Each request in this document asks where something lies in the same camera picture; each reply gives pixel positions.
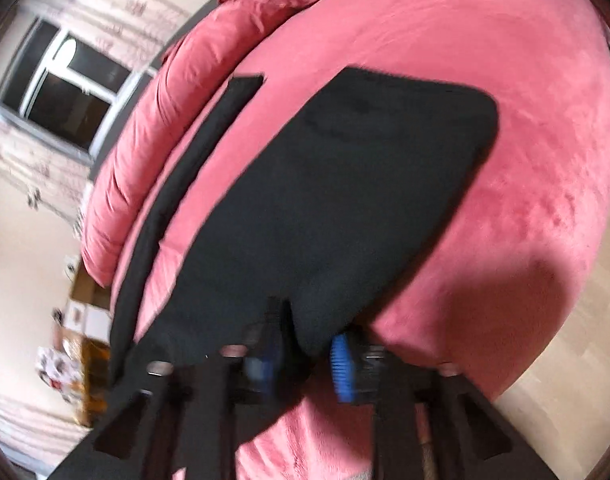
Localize pink folded duvet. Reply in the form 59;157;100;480
79;0;352;288

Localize white floral curtain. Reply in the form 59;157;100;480
19;0;190;70

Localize window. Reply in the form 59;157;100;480
0;16;142;164

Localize black pants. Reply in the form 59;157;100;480
106;65;500;441

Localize white bedside cabinet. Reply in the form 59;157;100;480
63;299;112;344

